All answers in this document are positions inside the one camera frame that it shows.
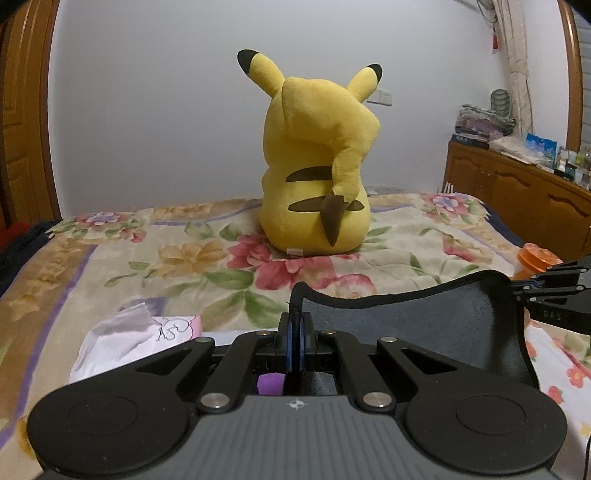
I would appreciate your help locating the white wall socket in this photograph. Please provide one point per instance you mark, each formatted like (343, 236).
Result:
(382, 98)

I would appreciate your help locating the stack of papers and books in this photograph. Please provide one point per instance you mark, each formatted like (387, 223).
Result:
(482, 127)

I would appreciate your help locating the cream patterned curtain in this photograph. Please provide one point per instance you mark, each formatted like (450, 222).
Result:
(515, 64)

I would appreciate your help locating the wooden door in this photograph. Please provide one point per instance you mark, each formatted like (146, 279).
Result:
(25, 115)

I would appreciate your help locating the dark grey towel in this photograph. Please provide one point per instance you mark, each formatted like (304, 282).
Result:
(415, 318)

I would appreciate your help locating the purple fuzzy object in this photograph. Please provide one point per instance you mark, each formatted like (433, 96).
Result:
(270, 385)

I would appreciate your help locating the floral blanket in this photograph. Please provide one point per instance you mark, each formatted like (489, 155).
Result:
(138, 267)

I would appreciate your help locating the wooden cabinet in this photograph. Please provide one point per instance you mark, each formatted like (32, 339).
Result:
(517, 194)

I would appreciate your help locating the wooden door frame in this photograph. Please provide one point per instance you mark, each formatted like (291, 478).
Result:
(572, 74)

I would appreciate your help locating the red hanging ornament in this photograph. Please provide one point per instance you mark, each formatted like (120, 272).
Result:
(496, 39)

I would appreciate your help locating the grey-green hand fan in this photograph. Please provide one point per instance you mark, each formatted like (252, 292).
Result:
(501, 101)

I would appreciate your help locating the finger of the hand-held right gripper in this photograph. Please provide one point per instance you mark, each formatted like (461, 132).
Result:
(554, 290)
(565, 270)

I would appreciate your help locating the yellow plush toy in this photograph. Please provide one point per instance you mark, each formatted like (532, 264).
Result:
(314, 175)

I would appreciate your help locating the white and pink printed cloth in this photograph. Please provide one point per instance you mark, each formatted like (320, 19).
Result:
(120, 341)

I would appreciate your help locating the blue printed box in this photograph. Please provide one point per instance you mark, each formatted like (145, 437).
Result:
(541, 148)

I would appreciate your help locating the group of small bottles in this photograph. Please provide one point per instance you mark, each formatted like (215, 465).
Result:
(575, 164)

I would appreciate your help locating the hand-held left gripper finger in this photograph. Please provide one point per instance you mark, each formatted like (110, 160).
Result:
(300, 344)
(292, 344)

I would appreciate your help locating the orange lidded cup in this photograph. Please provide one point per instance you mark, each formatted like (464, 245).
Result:
(535, 258)

